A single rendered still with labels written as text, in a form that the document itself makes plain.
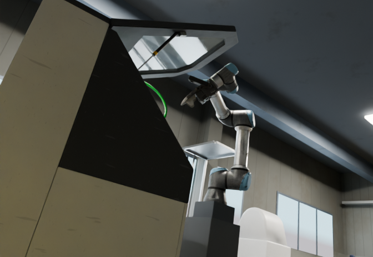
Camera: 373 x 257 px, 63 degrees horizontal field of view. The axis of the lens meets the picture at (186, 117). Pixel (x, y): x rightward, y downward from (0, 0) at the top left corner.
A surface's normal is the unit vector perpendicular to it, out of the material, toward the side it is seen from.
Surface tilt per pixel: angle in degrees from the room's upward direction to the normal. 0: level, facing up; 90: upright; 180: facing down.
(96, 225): 90
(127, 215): 90
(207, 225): 90
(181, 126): 90
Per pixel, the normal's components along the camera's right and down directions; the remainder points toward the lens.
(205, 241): -0.77, -0.38
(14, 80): 0.55, -0.26
